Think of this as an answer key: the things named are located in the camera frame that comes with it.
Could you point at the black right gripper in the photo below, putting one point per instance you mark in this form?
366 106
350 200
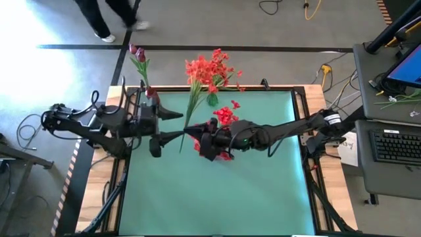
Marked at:
220 141

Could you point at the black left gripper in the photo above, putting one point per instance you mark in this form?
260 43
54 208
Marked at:
144 121

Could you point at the orange artificial flower bunch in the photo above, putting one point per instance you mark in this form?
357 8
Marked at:
218 54
197 70
227 70

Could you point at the dark red artificial tulip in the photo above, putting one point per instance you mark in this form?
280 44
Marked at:
133 48
140 51
141 59

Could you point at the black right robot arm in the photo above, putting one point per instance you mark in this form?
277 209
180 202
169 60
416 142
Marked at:
286 128

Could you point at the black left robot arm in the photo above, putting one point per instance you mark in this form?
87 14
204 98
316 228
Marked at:
72 125

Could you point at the green glass vase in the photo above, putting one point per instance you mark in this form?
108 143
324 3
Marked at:
212 99

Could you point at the red ribbed glass vase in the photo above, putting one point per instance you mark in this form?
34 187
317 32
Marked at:
152 93

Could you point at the person's legs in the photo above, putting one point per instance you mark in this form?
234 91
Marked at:
95 19

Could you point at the black floor mat striped edge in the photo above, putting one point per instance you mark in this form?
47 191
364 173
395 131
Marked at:
69 210

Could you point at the grey stand base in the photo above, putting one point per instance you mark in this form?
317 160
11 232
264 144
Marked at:
29 158

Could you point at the white paper sheet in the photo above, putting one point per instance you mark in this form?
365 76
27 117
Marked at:
349 154

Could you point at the grey desk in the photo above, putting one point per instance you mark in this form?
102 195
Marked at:
368 72

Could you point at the black keyboard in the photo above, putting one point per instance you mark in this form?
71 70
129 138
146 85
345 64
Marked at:
398 148

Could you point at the spare green flower stems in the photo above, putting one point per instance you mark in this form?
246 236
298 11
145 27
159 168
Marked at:
404 98

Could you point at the black monitor pole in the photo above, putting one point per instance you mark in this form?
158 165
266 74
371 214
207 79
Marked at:
388 31

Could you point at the computer monitor blue screen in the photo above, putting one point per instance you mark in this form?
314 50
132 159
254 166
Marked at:
409 69

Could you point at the black frame clamp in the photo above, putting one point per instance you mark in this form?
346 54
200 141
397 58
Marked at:
141 85
264 83

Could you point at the black aluminium table frame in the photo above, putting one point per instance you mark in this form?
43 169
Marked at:
297 92

